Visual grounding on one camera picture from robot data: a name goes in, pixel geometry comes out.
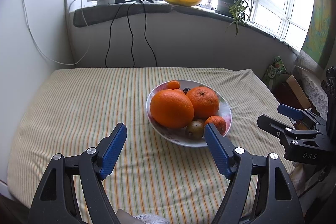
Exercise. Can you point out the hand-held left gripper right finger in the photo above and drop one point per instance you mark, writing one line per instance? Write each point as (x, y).
(216, 150)

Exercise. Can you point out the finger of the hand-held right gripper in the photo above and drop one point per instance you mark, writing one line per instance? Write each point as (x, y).
(288, 110)
(270, 125)

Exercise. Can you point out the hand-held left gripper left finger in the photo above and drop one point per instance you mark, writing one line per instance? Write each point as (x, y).
(114, 150)

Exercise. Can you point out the small tangerine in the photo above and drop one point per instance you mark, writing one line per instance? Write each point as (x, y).
(218, 123)

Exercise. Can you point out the brown kiwi fruit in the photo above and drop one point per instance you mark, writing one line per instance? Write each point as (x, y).
(194, 130)

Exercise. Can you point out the white floral plate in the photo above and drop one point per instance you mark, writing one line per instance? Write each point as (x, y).
(178, 140)

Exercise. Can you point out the medium orange with stem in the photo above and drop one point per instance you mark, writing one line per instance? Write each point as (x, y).
(204, 103)

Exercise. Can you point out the large smooth orange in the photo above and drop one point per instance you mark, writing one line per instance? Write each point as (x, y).
(170, 108)

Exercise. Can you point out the dark plum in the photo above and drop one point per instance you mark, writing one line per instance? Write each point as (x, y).
(187, 90)

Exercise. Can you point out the cardboard box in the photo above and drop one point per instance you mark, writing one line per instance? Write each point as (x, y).
(296, 90)

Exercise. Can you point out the white lace cloth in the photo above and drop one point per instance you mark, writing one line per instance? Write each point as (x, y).
(312, 90)

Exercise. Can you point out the white fluffy cloth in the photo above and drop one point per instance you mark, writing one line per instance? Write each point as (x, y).
(298, 180)

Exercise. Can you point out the green packet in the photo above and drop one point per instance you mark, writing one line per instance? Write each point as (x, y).
(274, 69)

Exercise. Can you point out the striped cloth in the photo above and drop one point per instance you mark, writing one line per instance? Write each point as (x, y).
(78, 108)

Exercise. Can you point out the potted spider plant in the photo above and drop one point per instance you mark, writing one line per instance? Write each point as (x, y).
(225, 3)

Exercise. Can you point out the small reddish ornament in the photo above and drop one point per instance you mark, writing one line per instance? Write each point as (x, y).
(209, 2)

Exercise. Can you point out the white cabinet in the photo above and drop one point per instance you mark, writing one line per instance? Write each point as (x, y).
(39, 16)

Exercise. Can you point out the wall map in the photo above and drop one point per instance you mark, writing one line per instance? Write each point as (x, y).
(320, 24)

